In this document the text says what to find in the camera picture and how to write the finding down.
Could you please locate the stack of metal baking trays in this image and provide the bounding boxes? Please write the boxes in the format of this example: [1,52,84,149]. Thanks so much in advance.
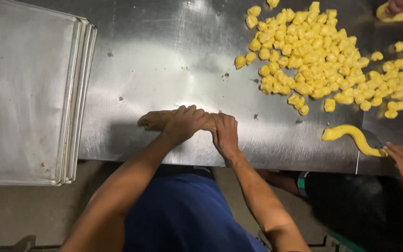
[0,0,98,186]

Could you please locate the curved yellow dough rope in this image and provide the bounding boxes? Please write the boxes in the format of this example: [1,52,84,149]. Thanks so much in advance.
[321,124,403,163]

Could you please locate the person's blue shirt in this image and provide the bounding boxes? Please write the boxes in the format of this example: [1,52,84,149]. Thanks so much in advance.
[123,164,270,252]

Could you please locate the yellow dough roll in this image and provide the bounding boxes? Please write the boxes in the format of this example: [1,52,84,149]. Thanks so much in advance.
[137,109,217,132]

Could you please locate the person's left hand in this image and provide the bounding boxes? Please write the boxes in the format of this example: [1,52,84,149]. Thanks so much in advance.
[162,105,210,146]

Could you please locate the pile of yellow dough pieces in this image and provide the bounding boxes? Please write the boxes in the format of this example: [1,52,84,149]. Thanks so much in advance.
[235,0,403,119]

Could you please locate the person's right hand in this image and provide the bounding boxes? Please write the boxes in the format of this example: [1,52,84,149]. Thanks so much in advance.
[210,112,241,162]

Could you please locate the thick yellow dough rope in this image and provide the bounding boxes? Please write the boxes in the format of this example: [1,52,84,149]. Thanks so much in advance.
[376,2,403,23]

